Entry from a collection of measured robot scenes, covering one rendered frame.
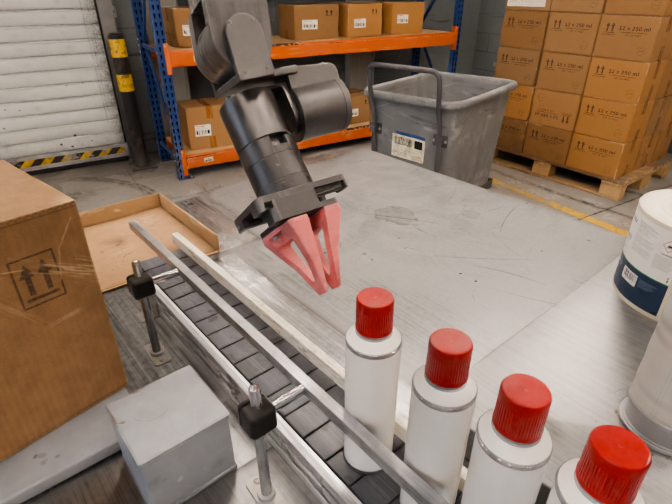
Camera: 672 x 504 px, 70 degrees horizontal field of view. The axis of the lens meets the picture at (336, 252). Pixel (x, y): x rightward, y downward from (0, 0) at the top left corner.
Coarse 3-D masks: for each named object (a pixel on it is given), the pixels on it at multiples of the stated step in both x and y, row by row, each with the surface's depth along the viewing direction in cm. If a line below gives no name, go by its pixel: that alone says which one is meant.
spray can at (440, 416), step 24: (432, 336) 36; (456, 336) 36; (432, 360) 36; (456, 360) 35; (432, 384) 37; (456, 384) 36; (432, 408) 37; (456, 408) 36; (408, 432) 41; (432, 432) 38; (456, 432) 38; (408, 456) 41; (432, 456) 39; (456, 456) 39; (432, 480) 40; (456, 480) 41
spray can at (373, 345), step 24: (360, 312) 41; (384, 312) 40; (360, 336) 42; (384, 336) 41; (360, 360) 42; (384, 360) 42; (360, 384) 43; (384, 384) 43; (360, 408) 45; (384, 408) 45; (384, 432) 46; (360, 456) 48
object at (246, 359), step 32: (160, 288) 82; (192, 288) 79; (224, 288) 79; (192, 320) 71; (224, 320) 71; (256, 320) 71; (224, 352) 65; (256, 352) 65; (288, 352) 65; (288, 384) 60; (320, 384) 60; (288, 416) 56; (320, 416) 56; (320, 448) 52; (352, 480) 48; (384, 480) 48
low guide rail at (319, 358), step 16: (176, 240) 87; (192, 256) 83; (208, 272) 80; (224, 272) 77; (240, 288) 73; (256, 304) 69; (272, 320) 66; (288, 336) 64; (304, 336) 63; (304, 352) 62; (320, 352) 60; (320, 368) 60; (336, 368) 58; (400, 416) 51; (400, 432) 51; (464, 480) 45
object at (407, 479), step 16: (144, 240) 78; (160, 256) 74; (192, 272) 68; (208, 288) 64; (224, 304) 61; (240, 320) 58; (256, 336) 55; (272, 352) 53; (288, 368) 51; (304, 384) 49; (320, 400) 47; (336, 416) 45; (352, 416) 45; (352, 432) 44; (368, 432) 44; (368, 448) 43; (384, 448) 42; (384, 464) 41; (400, 464) 41; (400, 480) 40; (416, 480) 39; (416, 496) 39; (432, 496) 38
